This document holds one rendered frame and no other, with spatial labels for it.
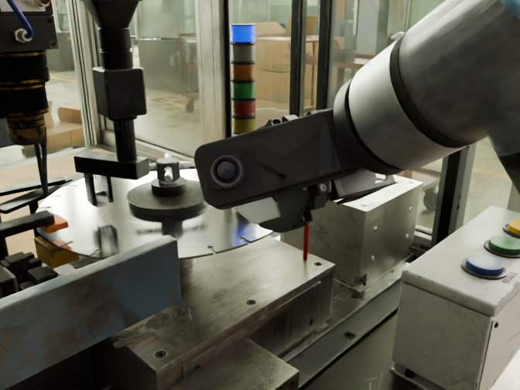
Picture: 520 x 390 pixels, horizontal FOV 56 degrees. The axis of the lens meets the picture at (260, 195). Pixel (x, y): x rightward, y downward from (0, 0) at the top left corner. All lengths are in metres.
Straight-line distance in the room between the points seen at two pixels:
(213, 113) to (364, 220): 0.61
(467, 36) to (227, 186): 0.17
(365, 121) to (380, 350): 0.47
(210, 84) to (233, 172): 0.92
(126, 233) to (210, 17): 0.75
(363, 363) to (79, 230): 0.40
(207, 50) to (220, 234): 0.75
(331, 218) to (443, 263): 0.23
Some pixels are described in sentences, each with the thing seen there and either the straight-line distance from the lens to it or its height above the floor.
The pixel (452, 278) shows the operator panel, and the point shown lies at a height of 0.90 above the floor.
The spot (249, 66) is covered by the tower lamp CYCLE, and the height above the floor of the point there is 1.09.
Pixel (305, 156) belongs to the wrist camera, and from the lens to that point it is 0.33.
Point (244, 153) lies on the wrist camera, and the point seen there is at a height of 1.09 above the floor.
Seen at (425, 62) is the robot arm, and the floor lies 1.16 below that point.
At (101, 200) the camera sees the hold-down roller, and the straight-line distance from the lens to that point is 0.60.
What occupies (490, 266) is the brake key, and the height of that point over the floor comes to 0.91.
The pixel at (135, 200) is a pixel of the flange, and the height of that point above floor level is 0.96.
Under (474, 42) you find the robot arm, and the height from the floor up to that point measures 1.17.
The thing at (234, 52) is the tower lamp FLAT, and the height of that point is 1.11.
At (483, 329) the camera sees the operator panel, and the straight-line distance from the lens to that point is 0.59.
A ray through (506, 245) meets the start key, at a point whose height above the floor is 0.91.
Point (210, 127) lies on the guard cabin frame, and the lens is 1.26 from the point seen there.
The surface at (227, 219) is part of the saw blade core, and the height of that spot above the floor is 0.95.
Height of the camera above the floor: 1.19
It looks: 21 degrees down
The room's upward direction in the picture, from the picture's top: straight up
